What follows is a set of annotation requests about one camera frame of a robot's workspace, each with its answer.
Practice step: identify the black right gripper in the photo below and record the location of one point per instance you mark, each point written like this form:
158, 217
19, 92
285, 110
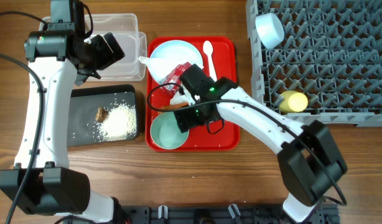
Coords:
185, 121

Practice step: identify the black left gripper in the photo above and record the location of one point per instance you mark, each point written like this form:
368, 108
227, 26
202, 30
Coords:
108, 56

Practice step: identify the orange carrot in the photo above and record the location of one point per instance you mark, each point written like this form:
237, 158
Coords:
172, 107

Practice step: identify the green bowl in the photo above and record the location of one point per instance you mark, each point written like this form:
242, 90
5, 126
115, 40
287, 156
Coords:
166, 133

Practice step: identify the red snack wrapper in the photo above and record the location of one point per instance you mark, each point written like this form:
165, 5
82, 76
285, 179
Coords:
173, 78

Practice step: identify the brown food scrap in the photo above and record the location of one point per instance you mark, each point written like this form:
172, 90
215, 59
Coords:
101, 114

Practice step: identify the white napkin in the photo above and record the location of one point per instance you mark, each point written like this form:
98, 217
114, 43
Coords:
156, 67

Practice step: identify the white plastic spoon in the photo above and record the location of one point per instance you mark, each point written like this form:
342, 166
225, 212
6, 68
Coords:
208, 50

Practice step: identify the light blue plate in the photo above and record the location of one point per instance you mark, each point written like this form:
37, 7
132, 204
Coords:
171, 54

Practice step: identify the yellow plastic cup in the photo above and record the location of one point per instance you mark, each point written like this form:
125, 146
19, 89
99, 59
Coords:
293, 102

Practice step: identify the blue bowl with rice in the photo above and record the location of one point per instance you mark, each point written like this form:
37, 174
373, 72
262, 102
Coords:
270, 30

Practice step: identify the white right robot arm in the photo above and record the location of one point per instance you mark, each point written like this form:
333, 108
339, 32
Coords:
309, 159

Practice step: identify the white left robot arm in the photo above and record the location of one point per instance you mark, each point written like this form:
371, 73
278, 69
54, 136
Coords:
41, 181

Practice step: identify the grey dishwasher rack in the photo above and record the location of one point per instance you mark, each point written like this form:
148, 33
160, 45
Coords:
332, 53

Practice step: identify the red serving tray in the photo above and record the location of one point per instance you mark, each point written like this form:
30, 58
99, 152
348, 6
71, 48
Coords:
215, 137

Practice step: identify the clear plastic bin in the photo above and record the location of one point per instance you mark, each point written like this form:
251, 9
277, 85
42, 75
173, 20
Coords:
124, 28

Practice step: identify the black tray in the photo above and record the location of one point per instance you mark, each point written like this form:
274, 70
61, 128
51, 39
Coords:
84, 103

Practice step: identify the pile of white rice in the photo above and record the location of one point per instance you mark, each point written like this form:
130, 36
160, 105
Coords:
120, 123

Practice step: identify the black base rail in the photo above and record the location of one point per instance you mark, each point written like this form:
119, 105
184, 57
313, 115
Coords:
257, 214

